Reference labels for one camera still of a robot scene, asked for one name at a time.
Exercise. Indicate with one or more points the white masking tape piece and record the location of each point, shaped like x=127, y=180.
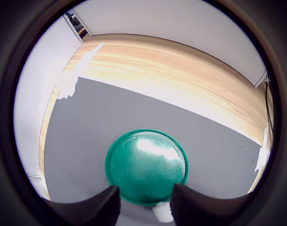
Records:
x=68, y=80
x=263, y=153

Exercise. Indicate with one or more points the small white plastic terminal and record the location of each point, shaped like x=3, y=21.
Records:
x=164, y=212

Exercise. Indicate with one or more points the dark grey mat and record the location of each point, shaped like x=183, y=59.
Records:
x=86, y=141

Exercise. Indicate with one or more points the round green lid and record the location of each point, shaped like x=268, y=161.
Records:
x=145, y=164

